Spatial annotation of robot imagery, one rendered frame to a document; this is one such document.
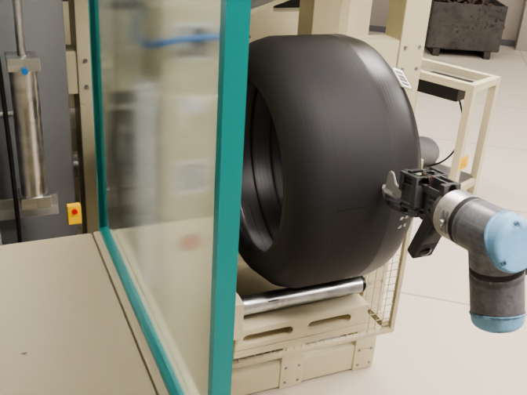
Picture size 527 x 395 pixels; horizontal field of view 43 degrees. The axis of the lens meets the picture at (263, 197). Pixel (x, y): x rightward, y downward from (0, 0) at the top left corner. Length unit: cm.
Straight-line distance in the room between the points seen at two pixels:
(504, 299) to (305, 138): 49
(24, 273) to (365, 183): 69
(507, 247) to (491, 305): 12
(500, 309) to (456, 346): 196
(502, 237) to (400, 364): 191
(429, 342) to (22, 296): 237
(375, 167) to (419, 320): 192
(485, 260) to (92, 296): 62
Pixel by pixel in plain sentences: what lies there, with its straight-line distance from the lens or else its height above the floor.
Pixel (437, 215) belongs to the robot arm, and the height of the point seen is 130.
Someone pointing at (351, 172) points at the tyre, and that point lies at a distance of 137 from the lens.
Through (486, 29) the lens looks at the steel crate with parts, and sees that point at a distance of 860.
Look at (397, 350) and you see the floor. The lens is 304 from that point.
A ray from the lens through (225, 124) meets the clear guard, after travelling 50.
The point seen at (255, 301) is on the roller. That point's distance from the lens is 159.
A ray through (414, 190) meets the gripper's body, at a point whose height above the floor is 131.
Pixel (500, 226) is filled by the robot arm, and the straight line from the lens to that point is 112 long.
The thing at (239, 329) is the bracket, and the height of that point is 88.
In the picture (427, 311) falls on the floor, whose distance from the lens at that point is 333.
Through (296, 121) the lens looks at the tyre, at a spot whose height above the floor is 137.
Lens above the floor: 181
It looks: 25 degrees down
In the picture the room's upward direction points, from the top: 4 degrees clockwise
